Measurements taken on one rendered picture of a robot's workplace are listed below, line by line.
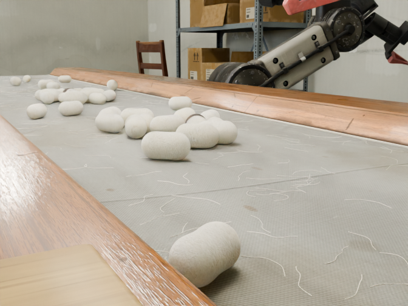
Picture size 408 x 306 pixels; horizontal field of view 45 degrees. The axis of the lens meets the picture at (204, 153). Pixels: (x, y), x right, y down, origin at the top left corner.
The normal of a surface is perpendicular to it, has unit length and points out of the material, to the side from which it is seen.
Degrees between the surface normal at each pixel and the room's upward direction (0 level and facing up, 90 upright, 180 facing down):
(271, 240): 0
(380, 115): 45
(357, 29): 88
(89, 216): 0
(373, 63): 90
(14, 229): 0
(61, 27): 90
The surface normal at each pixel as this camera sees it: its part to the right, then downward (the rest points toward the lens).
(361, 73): -0.87, 0.11
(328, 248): 0.00, -0.98
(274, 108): -0.62, -0.62
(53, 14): 0.50, 0.17
